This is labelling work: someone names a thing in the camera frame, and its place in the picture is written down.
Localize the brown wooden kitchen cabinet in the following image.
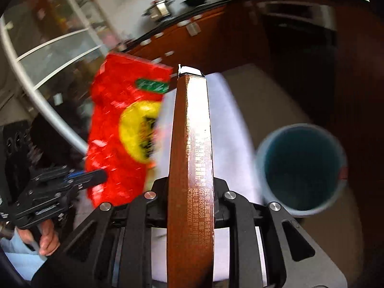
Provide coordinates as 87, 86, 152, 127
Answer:
126, 0, 369, 94

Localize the brown carton box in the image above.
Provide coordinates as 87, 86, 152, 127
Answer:
167, 66, 214, 287

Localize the glass sliding door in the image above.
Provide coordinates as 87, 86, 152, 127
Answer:
1, 0, 119, 155

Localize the black wok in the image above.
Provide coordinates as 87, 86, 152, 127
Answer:
182, 0, 208, 8

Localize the person's left hand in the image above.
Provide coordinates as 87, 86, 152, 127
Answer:
16, 220, 60, 256

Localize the teal trash bin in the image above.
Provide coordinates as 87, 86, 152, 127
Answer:
254, 124, 348, 217

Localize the red snack bag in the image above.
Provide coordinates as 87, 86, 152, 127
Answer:
85, 53, 173, 207

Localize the steel cooking pot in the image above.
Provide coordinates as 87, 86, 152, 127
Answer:
143, 0, 174, 23

